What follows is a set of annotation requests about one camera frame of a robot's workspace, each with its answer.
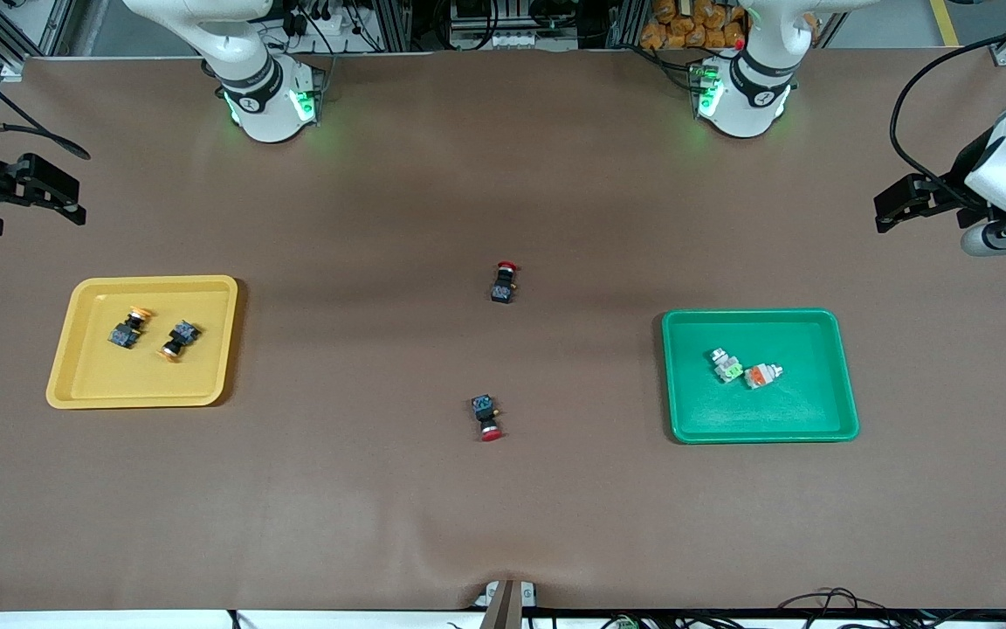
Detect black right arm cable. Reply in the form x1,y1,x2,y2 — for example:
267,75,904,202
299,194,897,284
0,42,91,162

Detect yellow capped black push button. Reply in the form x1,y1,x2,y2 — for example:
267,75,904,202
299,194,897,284
107,306,155,350
159,320,202,363

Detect green white push button switch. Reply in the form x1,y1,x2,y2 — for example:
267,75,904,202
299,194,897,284
708,348,744,384

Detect long white power strip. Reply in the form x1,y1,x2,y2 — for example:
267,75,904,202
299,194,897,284
466,29,575,51

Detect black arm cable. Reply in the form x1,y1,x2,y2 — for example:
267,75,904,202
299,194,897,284
890,22,1006,193
0,42,91,162

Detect yellow plastic tray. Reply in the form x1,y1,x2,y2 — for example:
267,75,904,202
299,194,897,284
45,275,239,410

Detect green plastic tray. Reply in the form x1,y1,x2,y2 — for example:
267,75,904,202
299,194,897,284
661,308,861,445

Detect red capped black push button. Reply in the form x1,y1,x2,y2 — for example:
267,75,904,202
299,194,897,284
470,394,505,442
491,260,521,305

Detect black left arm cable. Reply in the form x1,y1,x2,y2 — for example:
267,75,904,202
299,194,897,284
890,22,1006,193

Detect bag of orange objects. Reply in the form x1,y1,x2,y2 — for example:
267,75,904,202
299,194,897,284
640,0,747,51

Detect metal table edge clamp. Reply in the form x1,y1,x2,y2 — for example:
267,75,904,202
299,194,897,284
475,579,539,629

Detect white power strip with plugs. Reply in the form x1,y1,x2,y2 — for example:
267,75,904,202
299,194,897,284
289,4,364,53

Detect black cable bundle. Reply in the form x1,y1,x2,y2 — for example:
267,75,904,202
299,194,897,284
547,588,1006,629

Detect brown table mat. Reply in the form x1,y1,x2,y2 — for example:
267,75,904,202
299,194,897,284
0,48,1006,612

